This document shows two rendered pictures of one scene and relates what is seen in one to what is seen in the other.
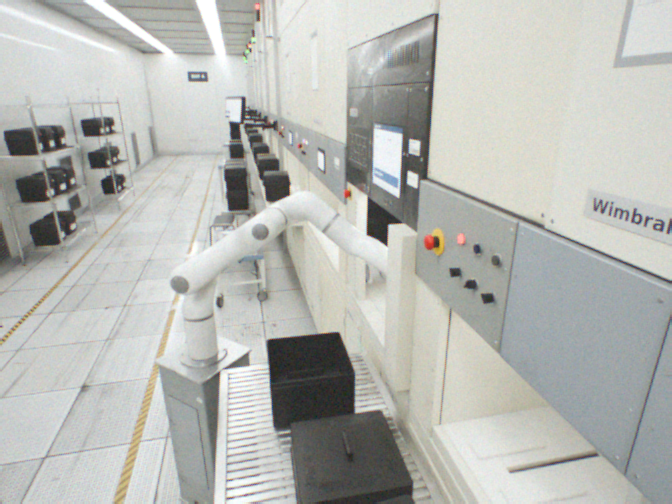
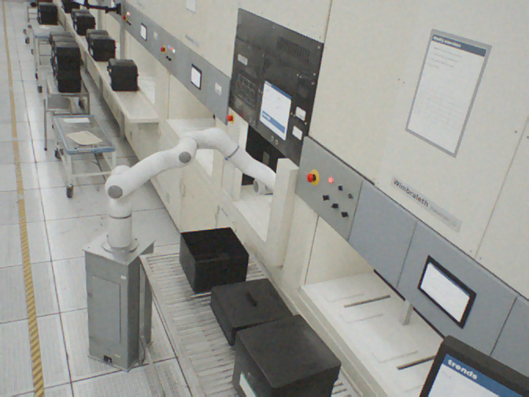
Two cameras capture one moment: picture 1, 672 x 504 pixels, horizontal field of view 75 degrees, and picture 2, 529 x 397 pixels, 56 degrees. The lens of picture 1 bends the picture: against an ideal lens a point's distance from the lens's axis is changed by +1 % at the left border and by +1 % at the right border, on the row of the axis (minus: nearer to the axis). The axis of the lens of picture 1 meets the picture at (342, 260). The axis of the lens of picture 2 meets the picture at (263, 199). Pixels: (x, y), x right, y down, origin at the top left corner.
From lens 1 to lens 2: 1.05 m
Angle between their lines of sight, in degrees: 16
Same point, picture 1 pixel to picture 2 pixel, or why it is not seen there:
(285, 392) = (205, 268)
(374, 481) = (271, 315)
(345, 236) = (243, 161)
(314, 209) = (223, 142)
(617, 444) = (394, 277)
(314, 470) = (235, 311)
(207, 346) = (127, 237)
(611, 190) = (401, 177)
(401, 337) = (282, 231)
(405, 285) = (288, 199)
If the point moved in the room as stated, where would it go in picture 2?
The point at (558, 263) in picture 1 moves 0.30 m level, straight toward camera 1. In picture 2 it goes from (379, 202) to (371, 245)
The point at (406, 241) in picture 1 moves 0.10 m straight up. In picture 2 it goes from (292, 172) to (295, 152)
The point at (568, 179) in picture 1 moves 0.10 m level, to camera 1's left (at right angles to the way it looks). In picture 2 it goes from (386, 167) to (359, 166)
